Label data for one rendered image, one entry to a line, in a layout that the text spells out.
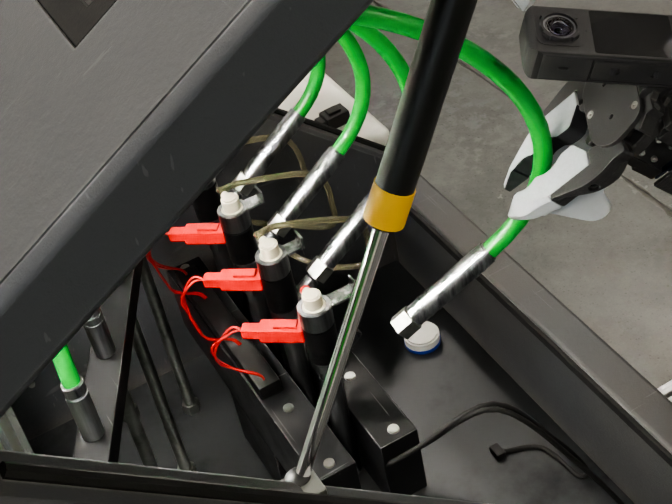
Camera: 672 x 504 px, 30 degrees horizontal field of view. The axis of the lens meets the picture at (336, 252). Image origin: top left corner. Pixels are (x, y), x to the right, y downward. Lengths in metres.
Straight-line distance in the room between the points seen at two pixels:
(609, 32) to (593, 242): 1.93
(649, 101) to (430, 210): 0.55
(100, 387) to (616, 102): 0.47
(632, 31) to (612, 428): 0.46
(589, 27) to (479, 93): 2.40
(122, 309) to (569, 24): 0.48
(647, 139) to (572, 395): 0.42
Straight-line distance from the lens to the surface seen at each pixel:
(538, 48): 0.81
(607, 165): 0.85
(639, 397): 1.15
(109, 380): 1.04
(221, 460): 1.32
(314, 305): 1.01
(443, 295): 0.96
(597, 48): 0.82
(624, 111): 0.86
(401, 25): 0.82
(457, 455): 1.27
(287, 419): 1.13
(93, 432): 0.99
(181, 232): 1.17
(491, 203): 2.86
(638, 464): 1.18
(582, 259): 2.70
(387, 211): 0.54
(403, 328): 0.97
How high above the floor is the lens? 1.81
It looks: 40 degrees down
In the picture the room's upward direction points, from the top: 12 degrees counter-clockwise
